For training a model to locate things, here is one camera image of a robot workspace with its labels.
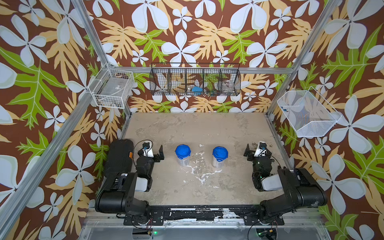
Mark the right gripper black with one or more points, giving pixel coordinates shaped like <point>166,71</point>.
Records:
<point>252,154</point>

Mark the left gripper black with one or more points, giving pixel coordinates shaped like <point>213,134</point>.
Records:
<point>156,157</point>

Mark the clear jar blue lid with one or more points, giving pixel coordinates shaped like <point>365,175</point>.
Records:
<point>183,153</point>

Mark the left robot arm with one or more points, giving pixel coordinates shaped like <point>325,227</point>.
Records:
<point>123,177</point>

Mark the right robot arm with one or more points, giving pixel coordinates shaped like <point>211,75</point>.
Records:
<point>299,187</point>

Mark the white mesh basket right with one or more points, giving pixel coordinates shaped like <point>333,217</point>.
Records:
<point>308,112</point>

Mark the blue object in basket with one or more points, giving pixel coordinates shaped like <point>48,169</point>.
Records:
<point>197,91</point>

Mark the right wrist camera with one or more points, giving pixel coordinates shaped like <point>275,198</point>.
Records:
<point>261,149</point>

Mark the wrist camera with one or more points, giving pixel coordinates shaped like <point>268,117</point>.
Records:
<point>261,149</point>
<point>147,149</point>

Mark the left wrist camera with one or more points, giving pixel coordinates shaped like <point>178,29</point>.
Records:
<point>147,149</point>

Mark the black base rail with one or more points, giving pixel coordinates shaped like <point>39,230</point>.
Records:
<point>204,214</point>

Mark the black wire basket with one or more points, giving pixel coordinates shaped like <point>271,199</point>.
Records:
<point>179,79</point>

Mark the white wire basket left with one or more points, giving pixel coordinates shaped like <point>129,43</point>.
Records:
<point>111,87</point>

